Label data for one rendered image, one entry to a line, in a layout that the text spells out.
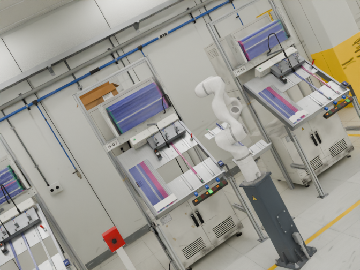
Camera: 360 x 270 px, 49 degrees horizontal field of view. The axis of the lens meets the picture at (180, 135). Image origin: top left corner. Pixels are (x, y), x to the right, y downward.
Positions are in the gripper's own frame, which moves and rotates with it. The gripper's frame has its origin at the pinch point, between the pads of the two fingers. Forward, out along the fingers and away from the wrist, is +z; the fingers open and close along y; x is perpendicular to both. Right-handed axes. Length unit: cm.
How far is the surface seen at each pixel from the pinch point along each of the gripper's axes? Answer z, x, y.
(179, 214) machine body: 51, 16, 69
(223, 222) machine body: 67, 42, 36
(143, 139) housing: 12, -47, 61
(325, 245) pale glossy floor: 7, 116, 7
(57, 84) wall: 81, -217, 79
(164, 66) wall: 97, -177, -50
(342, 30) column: 85, -75, -275
